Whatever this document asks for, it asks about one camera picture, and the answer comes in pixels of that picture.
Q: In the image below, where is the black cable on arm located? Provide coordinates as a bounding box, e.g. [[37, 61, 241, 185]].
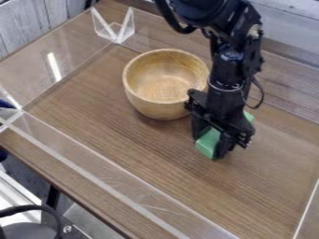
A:
[[243, 76, 267, 110]]

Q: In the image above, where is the green rectangular block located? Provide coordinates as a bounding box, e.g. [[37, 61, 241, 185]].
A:
[[192, 110, 255, 160]]

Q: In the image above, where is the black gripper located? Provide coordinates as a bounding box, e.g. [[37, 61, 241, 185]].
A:
[[183, 77, 256, 161]]

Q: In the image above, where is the metal base plate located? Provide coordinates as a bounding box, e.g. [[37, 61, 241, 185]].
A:
[[61, 204, 124, 239]]

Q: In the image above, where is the black table leg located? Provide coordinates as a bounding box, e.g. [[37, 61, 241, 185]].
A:
[[46, 186, 60, 209]]

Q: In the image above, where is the brown wooden bowl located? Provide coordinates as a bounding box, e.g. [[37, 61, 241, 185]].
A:
[[121, 49, 209, 120]]

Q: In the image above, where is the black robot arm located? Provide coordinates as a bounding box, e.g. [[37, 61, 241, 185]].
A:
[[155, 0, 264, 160]]

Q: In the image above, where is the blue object at edge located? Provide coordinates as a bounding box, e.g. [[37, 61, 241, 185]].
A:
[[0, 98, 16, 162]]

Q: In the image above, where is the black curved cable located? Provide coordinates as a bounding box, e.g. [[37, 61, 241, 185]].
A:
[[0, 204, 64, 239]]

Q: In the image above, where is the clear acrylic corner bracket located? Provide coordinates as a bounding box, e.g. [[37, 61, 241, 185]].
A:
[[89, 7, 136, 44]]

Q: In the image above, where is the clear acrylic tray wall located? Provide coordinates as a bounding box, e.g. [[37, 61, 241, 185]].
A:
[[0, 91, 239, 239]]

